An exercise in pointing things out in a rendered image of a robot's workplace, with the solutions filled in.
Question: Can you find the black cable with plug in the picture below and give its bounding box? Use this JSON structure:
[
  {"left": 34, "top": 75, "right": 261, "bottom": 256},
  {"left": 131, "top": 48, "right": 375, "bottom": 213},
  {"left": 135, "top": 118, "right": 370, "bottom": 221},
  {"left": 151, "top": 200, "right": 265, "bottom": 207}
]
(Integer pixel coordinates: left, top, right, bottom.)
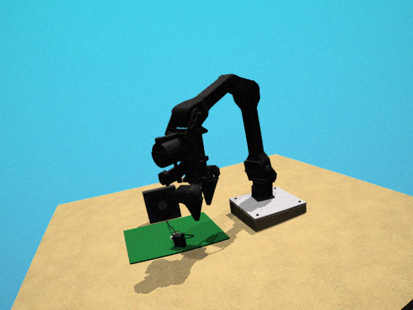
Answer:
[{"left": 165, "top": 217, "right": 194, "bottom": 248}]

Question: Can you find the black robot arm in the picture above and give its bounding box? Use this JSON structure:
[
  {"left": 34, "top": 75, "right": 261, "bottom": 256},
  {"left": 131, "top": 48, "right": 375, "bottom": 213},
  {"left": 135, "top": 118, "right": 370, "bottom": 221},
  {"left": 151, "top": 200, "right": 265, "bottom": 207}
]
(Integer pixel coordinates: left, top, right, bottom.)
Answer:
[{"left": 151, "top": 74, "right": 277, "bottom": 202}]

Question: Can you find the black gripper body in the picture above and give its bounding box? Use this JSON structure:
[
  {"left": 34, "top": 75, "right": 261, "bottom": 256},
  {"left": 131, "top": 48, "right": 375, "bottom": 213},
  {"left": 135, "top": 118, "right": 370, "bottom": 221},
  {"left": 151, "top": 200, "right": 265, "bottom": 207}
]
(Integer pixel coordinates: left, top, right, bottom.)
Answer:
[{"left": 172, "top": 154, "right": 220, "bottom": 203}]

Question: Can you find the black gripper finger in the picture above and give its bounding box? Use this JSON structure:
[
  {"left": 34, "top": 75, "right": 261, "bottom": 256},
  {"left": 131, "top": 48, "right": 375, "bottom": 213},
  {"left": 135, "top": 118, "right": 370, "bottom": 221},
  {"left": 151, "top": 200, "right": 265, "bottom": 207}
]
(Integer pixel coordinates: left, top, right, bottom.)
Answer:
[
  {"left": 178, "top": 196, "right": 203, "bottom": 221},
  {"left": 201, "top": 177, "right": 219, "bottom": 205}
]

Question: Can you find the green circuit board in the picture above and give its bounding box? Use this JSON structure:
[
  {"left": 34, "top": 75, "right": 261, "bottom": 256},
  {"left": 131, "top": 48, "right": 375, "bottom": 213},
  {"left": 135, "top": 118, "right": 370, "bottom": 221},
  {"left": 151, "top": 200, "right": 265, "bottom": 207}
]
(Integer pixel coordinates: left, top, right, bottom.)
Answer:
[{"left": 123, "top": 212, "right": 230, "bottom": 265}]

